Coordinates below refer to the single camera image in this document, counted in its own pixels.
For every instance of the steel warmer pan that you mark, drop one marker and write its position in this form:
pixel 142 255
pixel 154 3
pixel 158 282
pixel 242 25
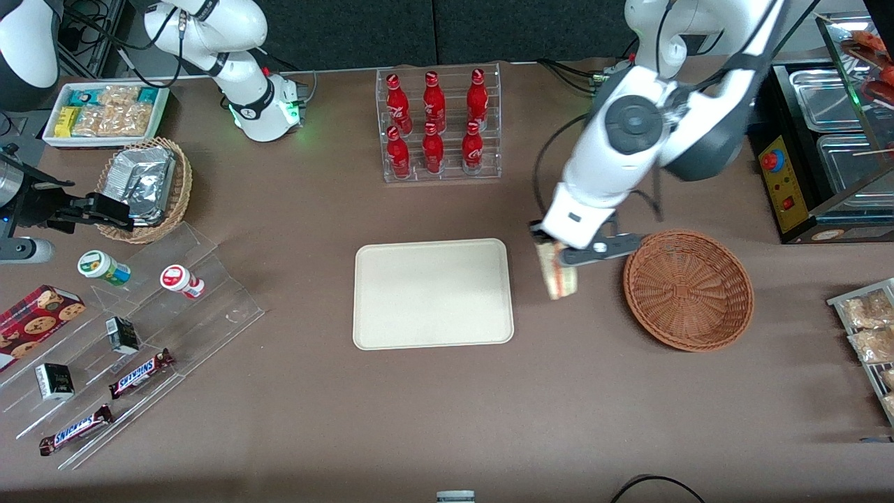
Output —
pixel 855 168
pixel 824 101

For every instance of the brown round wicker basket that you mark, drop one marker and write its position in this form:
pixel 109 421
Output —
pixel 688 290

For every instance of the small grey box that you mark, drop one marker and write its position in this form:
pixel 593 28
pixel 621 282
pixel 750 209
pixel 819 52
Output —
pixel 455 497

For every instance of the clear bag of crackers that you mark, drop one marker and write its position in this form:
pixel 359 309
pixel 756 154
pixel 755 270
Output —
pixel 127 120
pixel 88 121
pixel 119 95

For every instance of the clear bag of brown snacks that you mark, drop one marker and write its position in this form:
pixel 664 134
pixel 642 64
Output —
pixel 866 311
pixel 890 404
pixel 873 346
pixel 888 379

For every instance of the white snack tray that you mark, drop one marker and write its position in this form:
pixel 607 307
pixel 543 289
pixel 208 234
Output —
pixel 50 133

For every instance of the red lid white cup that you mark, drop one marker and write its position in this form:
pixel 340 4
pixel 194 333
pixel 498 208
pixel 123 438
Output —
pixel 180 281

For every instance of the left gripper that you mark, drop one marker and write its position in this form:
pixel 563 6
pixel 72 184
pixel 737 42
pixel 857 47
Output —
pixel 541 236

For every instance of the Snickers bar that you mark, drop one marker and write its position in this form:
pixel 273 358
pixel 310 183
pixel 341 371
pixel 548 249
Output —
pixel 140 374
pixel 75 429

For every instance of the triangular sandwich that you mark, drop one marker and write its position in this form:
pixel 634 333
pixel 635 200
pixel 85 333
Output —
pixel 559 276

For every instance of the clear acrylic stepped display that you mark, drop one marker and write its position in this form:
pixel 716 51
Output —
pixel 209 307

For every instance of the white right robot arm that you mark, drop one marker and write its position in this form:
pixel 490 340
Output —
pixel 244 91

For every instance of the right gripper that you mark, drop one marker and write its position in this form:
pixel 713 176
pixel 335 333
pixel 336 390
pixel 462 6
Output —
pixel 36 206

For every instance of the red cookie box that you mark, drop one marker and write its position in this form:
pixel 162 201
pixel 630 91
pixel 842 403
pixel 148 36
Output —
pixel 35 325

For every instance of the black food warmer cabinet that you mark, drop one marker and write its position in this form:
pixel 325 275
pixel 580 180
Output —
pixel 789 195

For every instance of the silver foil packet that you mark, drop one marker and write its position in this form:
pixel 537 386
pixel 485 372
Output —
pixel 143 178
pixel 148 215

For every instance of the cream plastic tray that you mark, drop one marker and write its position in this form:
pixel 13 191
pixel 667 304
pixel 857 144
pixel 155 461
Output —
pixel 433 293

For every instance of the light tan wicker basket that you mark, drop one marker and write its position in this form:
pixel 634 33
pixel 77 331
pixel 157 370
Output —
pixel 180 188

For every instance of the orange fried food skewer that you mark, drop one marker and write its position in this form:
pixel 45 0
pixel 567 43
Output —
pixel 887 73
pixel 866 40

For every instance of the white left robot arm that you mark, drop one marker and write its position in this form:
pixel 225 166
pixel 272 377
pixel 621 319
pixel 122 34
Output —
pixel 628 150

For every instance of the yellow snack packet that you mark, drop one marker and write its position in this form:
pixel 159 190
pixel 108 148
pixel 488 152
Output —
pixel 65 121

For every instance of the red cola bottle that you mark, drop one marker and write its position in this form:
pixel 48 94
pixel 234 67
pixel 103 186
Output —
pixel 433 152
pixel 399 155
pixel 434 103
pixel 477 99
pixel 397 105
pixel 472 149

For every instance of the green lid white cup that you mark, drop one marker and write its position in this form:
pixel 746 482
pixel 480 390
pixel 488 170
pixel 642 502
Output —
pixel 103 267

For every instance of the small black carton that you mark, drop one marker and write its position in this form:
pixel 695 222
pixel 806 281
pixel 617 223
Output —
pixel 54 381
pixel 123 335

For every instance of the teal snack packet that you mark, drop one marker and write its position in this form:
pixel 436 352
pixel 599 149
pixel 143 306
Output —
pixel 82 97
pixel 148 95

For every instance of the clear acrylic bottle rack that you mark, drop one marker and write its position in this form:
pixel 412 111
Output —
pixel 450 77

